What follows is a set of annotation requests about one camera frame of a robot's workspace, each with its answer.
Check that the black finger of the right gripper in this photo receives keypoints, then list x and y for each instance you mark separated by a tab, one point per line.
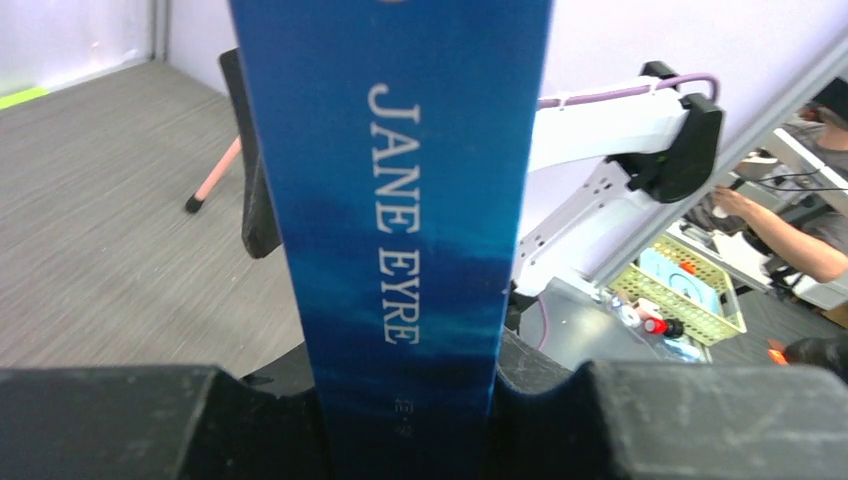
259	230

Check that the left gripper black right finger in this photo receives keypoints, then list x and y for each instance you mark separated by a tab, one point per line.
646	420

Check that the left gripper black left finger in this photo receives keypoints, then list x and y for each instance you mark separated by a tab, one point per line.
163	422

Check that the blue orange Jane Eyre book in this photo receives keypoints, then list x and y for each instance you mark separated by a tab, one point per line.
399	401

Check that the person forearm in background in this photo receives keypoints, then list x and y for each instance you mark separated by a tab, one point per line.
807	254

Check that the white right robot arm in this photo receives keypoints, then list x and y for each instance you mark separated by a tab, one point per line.
609	146

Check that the pink music stand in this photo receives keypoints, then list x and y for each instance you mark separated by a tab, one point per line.
196	201

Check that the yellow plastic basket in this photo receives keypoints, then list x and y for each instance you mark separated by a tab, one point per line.
685	286

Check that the green tape marker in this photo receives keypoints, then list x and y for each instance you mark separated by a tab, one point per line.
22	96

